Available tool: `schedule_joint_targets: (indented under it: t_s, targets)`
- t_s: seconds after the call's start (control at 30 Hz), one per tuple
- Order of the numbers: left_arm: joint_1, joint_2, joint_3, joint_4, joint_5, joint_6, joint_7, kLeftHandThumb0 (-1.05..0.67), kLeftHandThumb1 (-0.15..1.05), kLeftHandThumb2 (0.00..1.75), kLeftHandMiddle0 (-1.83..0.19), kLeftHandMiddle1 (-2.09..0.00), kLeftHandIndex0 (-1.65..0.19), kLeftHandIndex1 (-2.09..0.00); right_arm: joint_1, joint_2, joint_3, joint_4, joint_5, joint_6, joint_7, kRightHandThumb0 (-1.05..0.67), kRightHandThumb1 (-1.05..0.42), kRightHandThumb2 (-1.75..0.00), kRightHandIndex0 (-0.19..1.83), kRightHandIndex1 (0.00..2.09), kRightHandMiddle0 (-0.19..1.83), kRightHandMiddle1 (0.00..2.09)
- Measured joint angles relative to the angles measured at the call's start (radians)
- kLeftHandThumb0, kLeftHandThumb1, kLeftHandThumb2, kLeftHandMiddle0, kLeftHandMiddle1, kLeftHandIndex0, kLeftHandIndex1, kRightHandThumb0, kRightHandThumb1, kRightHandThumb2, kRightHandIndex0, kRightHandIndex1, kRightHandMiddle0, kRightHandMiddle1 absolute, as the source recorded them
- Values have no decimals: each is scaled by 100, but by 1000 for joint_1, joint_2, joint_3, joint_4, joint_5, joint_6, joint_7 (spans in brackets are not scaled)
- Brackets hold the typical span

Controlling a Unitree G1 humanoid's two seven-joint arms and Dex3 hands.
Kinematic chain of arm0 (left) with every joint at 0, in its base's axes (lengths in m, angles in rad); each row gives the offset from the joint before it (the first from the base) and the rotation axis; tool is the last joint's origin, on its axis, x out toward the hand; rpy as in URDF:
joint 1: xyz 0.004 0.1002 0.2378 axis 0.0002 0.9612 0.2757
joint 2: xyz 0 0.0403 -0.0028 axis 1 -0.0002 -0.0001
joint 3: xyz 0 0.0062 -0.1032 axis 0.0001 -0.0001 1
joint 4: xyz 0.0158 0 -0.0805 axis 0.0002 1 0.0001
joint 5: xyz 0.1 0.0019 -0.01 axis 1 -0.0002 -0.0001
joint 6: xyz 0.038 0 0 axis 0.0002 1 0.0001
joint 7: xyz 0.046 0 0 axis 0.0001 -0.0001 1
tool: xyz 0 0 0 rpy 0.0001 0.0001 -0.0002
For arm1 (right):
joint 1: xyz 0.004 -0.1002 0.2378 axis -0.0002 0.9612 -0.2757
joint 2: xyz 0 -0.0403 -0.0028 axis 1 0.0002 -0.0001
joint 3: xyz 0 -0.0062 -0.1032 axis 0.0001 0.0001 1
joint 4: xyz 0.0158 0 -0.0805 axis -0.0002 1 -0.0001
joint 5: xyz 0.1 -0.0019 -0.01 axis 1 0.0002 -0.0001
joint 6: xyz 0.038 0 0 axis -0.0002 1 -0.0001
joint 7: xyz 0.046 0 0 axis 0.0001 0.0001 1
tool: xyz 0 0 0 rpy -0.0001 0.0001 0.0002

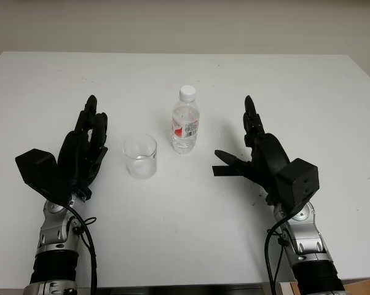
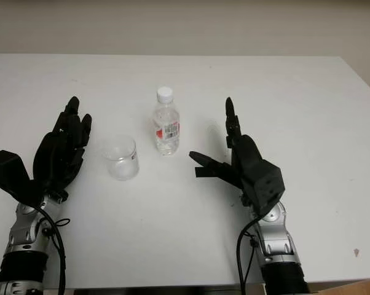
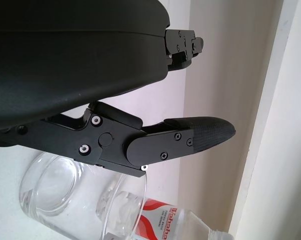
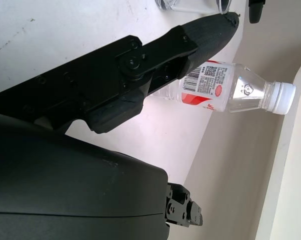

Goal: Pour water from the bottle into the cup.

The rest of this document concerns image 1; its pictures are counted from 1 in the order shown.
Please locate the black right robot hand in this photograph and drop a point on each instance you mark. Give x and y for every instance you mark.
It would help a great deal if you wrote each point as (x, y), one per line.
(269, 156)

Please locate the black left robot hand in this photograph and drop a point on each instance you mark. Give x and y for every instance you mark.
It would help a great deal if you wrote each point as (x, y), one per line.
(77, 153)

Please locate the clear plastic water bottle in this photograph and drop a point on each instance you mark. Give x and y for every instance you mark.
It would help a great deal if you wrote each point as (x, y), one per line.
(185, 123)

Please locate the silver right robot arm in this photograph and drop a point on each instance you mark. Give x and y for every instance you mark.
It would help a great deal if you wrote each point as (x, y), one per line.
(308, 236)

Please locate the clear glass cup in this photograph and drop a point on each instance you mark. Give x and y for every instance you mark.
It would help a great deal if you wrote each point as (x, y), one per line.
(140, 159)

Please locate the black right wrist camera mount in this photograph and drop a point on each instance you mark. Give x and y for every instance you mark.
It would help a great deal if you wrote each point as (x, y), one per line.
(298, 181)

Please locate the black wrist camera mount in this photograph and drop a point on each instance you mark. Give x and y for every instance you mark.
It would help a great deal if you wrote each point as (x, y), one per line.
(39, 169)
(298, 181)

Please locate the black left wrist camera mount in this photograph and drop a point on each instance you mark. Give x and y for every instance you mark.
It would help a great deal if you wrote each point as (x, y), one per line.
(39, 169)

